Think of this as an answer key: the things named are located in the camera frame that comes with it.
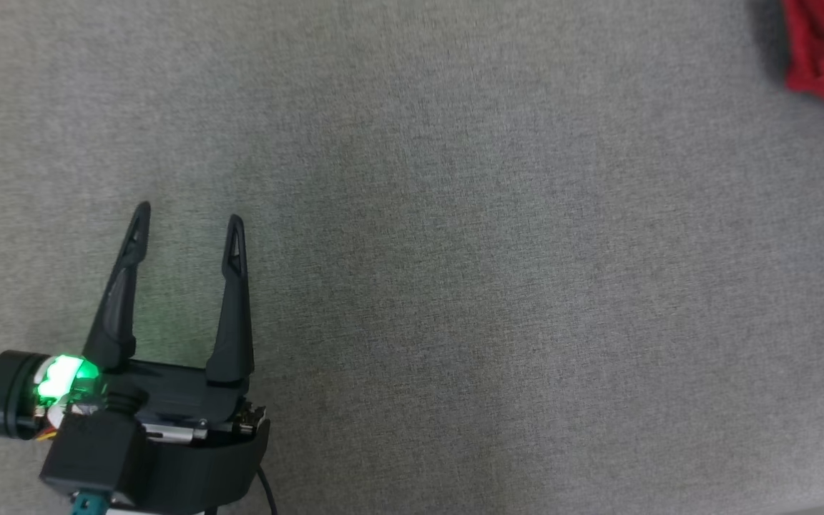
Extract thin black cable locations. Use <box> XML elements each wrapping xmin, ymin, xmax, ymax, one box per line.
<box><xmin>257</xmin><ymin>465</ymin><xmax>279</xmax><ymax>515</ymax></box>

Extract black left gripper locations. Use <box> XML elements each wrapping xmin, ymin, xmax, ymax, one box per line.
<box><xmin>0</xmin><ymin>202</ymin><xmax>271</xmax><ymax>514</ymax></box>

